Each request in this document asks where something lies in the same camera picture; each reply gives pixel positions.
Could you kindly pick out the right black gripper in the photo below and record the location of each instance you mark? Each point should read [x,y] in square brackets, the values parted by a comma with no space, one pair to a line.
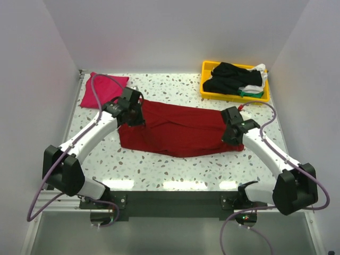
[224,137]

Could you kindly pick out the black t shirt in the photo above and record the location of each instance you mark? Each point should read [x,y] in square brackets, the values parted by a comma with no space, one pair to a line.
[225,79]

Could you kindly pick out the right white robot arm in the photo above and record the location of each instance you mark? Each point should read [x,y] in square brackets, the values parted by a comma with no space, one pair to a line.
[294,187]

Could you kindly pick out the green t shirt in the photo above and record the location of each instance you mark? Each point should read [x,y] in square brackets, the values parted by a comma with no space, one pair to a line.
[249,94]

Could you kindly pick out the folded pink t shirt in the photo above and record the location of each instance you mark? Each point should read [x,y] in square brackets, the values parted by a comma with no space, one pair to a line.
[106,89]

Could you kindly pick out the dark red t shirt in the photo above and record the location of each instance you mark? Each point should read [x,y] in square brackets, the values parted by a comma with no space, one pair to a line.
[177,131]

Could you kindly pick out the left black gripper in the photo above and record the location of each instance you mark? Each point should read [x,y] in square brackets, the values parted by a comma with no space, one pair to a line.
[140,120]

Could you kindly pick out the white t shirt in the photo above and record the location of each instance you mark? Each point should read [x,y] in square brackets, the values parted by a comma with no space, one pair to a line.
[255,80]

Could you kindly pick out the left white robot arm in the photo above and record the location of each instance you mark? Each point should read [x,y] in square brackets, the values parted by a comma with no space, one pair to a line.
[62,165]

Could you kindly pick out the aluminium frame rail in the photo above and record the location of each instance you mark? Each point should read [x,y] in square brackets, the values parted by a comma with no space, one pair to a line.
[47,190]

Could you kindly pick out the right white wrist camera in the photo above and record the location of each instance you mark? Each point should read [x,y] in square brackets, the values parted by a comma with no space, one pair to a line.
[245,112]

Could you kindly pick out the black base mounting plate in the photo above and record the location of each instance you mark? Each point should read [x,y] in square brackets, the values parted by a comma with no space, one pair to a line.
[179,204]

